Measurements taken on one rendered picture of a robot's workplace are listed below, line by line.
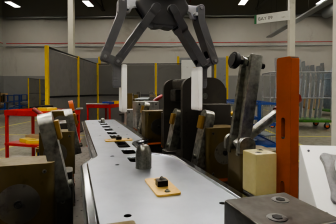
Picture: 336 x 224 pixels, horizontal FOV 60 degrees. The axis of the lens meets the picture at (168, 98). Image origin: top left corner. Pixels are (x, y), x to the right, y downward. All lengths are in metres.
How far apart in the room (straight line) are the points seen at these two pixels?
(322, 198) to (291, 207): 0.90
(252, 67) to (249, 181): 0.19
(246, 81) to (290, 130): 0.13
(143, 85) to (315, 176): 7.79
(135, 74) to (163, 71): 0.84
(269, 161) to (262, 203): 0.24
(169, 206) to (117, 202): 0.07
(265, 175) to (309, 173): 0.70
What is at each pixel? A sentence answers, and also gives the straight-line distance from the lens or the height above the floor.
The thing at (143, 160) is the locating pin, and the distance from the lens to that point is 0.58.
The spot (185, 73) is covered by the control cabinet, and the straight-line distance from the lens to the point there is 7.84.
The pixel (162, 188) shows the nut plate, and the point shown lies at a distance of 0.47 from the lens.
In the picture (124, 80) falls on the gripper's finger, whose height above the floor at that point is 1.17.
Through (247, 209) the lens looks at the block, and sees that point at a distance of 0.20.
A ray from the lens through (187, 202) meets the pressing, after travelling 0.42.
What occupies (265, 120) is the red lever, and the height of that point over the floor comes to 1.10.
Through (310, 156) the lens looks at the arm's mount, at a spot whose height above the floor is 0.92.
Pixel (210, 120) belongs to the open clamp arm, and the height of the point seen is 1.09.
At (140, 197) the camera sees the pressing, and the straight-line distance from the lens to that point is 0.44.
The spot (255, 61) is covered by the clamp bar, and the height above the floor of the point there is 1.20.
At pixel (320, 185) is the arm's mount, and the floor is 0.84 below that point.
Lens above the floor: 1.15
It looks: 1 degrees down
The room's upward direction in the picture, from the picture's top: straight up
